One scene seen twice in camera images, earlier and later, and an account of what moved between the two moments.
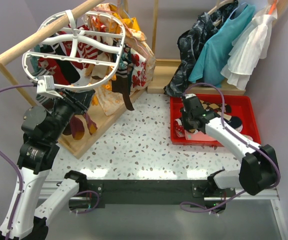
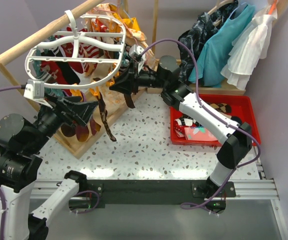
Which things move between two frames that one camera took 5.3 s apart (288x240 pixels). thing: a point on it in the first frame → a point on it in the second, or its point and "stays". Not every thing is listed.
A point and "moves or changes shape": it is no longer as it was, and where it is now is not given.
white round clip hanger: (80, 49) moves or changes shape
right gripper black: (187, 126) → (124, 85)
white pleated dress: (250, 46) stays
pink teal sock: (197, 136) stays
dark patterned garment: (190, 42) stays
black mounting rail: (155, 193) stays
